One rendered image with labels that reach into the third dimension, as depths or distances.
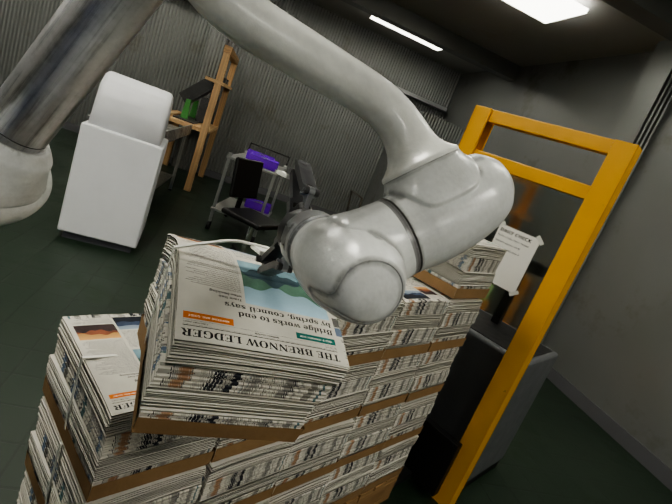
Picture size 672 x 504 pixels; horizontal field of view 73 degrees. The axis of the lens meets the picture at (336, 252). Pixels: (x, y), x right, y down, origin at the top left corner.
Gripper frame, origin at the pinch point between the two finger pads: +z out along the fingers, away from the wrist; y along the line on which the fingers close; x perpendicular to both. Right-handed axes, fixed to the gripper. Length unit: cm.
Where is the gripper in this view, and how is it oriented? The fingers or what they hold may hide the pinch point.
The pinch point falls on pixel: (273, 210)
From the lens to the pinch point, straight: 83.2
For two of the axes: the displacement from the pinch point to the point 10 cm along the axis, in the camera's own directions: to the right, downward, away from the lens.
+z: -3.7, -2.8, 8.8
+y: -3.5, 9.3, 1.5
